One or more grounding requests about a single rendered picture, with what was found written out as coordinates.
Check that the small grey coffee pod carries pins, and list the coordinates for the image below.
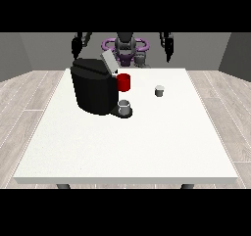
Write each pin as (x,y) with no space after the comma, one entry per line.
(159,91)

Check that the dark table leg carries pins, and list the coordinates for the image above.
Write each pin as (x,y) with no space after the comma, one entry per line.
(187,186)
(63,186)

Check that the black coffee machine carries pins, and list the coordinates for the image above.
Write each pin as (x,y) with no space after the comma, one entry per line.
(93,89)

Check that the grey robot trunk purple rings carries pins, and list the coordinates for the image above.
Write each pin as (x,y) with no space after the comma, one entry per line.
(124,49)

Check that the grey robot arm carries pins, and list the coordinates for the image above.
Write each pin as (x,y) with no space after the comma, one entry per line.
(85,36)
(165,36)

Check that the pale grey machine lid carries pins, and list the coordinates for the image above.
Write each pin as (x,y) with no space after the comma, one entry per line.
(109,61)

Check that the small grey cup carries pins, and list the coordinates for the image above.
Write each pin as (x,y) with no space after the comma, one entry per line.
(124,107)

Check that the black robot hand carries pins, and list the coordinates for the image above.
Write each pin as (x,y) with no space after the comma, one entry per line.
(76,46)
(169,49)

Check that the red pod holder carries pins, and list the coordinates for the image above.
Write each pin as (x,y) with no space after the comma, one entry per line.
(124,82)

